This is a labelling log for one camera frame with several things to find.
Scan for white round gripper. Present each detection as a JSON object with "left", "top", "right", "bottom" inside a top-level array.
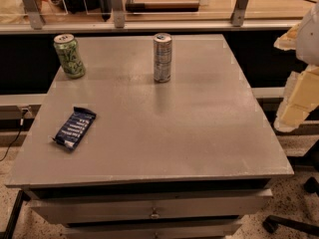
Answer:
[{"left": 274, "top": 3, "right": 319, "bottom": 132}]

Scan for silver redbull can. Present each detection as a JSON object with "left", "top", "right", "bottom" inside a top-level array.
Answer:
[{"left": 154, "top": 33, "right": 172, "bottom": 83}]

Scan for green soda can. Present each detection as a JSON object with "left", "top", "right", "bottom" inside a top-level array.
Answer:
[{"left": 54, "top": 34, "right": 86, "bottom": 79}]

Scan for blue rxbar blueberry bar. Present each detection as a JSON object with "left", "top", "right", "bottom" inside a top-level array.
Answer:
[{"left": 53, "top": 107, "right": 97, "bottom": 151}]

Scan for grey drawer cabinet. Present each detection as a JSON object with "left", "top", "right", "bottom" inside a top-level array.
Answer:
[{"left": 6, "top": 35, "right": 292, "bottom": 230}]

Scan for upper drawer with knob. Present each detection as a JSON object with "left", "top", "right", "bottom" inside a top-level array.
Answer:
[{"left": 29, "top": 189, "right": 272, "bottom": 224}]

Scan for drawer with knob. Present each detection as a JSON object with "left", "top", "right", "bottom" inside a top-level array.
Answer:
[
  {"left": 29, "top": 189, "right": 272, "bottom": 224},
  {"left": 65, "top": 219, "right": 241, "bottom": 239}
]

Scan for black office chair base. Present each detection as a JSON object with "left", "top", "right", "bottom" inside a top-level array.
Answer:
[{"left": 262, "top": 176, "right": 319, "bottom": 237}]

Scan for lower drawer with knob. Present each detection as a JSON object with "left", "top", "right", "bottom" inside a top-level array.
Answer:
[{"left": 65, "top": 219, "right": 241, "bottom": 239}]

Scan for metal railing with posts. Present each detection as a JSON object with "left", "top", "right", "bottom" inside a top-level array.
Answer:
[{"left": 0, "top": 0, "right": 315, "bottom": 35}]

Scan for black cable on floor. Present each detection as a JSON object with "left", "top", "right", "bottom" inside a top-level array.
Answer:
[{"left": 0, "top": 107, "right": 32, "bottom": 162}]

